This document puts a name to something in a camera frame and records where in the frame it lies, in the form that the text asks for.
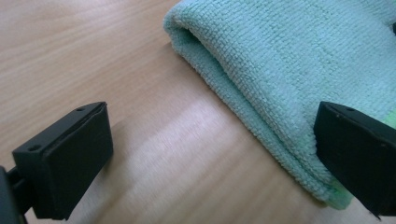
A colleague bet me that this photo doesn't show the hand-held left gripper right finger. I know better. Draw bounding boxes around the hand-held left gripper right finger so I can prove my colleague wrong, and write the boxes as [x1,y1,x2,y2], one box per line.
[313,101,396,220]

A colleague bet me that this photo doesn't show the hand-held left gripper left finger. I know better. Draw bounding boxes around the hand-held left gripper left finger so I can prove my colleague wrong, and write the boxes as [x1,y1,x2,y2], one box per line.
[11,101,114,221]

